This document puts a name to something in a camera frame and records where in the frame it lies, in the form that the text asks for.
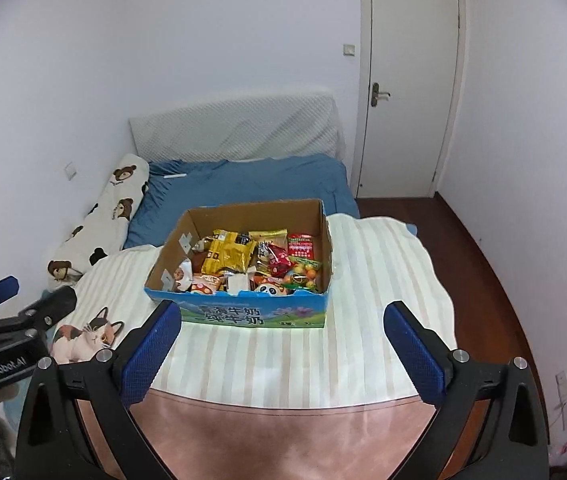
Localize bear print long pillow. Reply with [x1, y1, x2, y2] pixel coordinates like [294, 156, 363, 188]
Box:
[43, 152, 151, 291]

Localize blue bed sheet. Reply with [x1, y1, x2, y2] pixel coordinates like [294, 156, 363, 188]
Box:
[123, 154, 417, 251]

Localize long red snack packet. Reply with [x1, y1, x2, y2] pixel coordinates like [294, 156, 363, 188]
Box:
[286, 232, 317, 258]

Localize golden snack packet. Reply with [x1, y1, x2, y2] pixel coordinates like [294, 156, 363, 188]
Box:
[248, 229, 288, 246]

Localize white door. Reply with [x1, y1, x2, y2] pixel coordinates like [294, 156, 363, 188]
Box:
[356, 0, 467, 200]

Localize green fruit candy bag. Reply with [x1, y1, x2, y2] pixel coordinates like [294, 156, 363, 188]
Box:
[283, 256, 324, 293]

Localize blue printed cardboard box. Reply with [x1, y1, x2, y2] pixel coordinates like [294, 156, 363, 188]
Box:
[143, 199, 333, 330]

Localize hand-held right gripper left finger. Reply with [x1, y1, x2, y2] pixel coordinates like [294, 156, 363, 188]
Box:
[16, 300, 183, 480]

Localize yellow snack packet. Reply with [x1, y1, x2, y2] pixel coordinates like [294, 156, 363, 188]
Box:
[200, 230, 258, 276]

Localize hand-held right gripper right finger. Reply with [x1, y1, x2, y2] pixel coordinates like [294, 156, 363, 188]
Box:
[383, 301, 550, 480]

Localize striped cat print blanket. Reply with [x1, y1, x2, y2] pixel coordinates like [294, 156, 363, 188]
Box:
[48, 214, 459, 403]

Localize grey headboard cushion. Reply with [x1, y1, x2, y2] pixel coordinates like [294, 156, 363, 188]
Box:
[128, 92, 347, 163]

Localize orange panda snack packet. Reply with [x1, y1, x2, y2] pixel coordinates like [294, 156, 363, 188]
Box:
[252, 272, 297, 298]

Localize mushroom print snack packet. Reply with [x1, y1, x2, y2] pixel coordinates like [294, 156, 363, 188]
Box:
[189, 274, 224, 295]

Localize red triangular snack packet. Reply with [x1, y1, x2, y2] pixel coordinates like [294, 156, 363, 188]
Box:
[263, 242, 291, 278]

